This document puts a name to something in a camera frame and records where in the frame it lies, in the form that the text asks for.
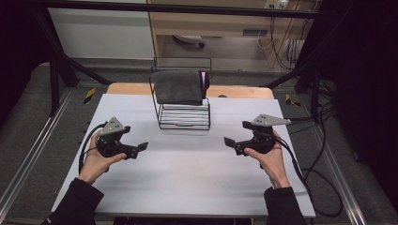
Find person's right hand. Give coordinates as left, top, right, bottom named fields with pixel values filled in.
left=243, top=130, right=291, bottom=190

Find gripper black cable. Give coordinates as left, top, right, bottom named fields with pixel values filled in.
left=78, top=122, right=108, bottom=174
left=274, top=135, right=344, bottom=218

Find dark grey fluffy towel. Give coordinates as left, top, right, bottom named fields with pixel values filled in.
left=149, top=68, right=210, bottom=107

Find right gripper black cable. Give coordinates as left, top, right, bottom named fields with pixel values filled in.
left=274, top=135, right=344, bottom=218

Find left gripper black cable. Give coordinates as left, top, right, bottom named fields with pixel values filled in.
left=78, top=122, right=108, bottom=174

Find yellow black floor tape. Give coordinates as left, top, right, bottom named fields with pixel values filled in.
left=284, top=93, right=301, bottom=108
left=83, top=87, right=97, bottom=105

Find aluminium floor rail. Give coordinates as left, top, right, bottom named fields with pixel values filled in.
left=312, top=123, right=368, bottom=225
left=0, top=88, right=75, bottom=214

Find light wooden desk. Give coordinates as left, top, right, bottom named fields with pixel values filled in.
left=146, top=0, right=321, bottom=69

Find white chair base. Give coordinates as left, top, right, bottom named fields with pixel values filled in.
left=173, top=34, right=207, bottom=49

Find person's left hand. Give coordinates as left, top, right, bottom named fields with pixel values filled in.
left=77, top=132, right=128, bottom=186

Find white power strip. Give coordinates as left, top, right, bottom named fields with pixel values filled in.
left=264, top=0, right=289, bottom=10

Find black metal frame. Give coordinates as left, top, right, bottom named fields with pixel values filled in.
left=29, top=0, right=325, bottom=118

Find bundle of black floor cables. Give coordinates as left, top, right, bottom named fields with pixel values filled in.
left=285, top=76, right=341, bottom=136

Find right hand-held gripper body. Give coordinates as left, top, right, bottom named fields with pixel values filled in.
left=241, top=113, right=292, bottom=156

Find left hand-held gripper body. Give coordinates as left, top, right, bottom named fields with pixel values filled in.
left=96, top=116, right=132, bottom=159

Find cables hanging under desk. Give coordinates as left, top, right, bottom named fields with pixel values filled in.
left=256, top=16, right=311, bottom=70

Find black wire rack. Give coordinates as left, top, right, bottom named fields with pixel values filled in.
left=148, top=56, right=213, bottom=131

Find light wooden table board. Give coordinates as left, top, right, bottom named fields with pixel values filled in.
left=106, top=82, right=276, bottom=100

